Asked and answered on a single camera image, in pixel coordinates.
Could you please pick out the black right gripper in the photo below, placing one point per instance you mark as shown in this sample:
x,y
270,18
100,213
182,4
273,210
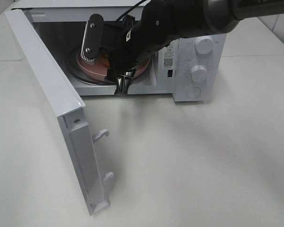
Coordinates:
x,y
116,42

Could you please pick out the burger with sesame-free bun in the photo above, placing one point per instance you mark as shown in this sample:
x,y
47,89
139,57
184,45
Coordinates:
x,y
105,59

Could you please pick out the pink round plate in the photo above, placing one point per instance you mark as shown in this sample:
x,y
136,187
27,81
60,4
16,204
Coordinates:
x,y
98,71

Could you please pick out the round white door button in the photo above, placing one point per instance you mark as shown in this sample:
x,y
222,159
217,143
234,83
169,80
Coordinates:
x,y
193,92

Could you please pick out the white microwave door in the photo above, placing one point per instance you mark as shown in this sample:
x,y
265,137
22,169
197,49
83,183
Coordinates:
x,y
64,109

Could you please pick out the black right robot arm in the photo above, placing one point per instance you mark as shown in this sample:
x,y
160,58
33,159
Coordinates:
x,y
163,21

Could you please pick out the white microwave oven body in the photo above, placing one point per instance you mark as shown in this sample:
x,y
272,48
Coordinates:
x,y
61,26

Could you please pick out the upper white power knob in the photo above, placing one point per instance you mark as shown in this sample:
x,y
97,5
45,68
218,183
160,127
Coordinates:
x,y
204,44

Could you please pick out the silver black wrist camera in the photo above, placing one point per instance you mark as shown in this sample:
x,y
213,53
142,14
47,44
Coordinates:
x,y
92,38

